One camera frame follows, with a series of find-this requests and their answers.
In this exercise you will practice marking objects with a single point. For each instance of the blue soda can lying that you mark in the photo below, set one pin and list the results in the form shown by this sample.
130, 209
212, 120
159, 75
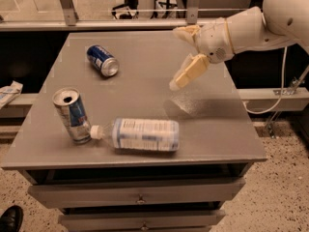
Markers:
103, 60

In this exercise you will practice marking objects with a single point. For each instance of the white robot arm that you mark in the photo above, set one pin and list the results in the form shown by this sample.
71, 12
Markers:
278, 23

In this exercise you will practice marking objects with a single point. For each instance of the white crumpled packet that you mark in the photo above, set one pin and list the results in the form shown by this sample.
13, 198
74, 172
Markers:
9, 93

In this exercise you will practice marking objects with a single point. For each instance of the metal railing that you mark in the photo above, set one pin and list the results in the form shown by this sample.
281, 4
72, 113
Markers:
88, 15

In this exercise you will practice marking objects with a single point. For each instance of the grey drawer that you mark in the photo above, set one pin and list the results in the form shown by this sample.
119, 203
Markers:
137, 193
142, 221

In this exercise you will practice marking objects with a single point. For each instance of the blue silver energy drink can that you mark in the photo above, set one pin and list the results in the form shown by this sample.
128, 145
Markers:
70, 108

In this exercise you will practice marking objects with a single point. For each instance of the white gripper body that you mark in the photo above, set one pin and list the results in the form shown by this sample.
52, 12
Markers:
213, 43

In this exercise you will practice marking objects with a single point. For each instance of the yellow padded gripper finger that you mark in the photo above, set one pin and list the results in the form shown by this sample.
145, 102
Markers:
192, 67
187, 33

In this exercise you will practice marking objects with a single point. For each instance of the upper grey drawer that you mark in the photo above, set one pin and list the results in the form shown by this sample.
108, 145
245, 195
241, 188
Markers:
137, 193

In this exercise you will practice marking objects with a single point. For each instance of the grey drawer cabinet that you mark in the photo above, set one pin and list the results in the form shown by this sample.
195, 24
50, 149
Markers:
123, 79

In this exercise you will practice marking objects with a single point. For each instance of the black shoe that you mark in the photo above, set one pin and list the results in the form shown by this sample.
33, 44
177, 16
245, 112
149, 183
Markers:
11, 220

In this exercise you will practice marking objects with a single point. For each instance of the lower grey drawer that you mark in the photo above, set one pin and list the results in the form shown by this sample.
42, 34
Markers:
142, 221

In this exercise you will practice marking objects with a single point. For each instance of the clear plastic water bottle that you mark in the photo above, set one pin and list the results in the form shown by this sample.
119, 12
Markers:
140, 134

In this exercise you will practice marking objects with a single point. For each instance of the black office chair base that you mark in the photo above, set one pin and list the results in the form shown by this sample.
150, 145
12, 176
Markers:
127, 10

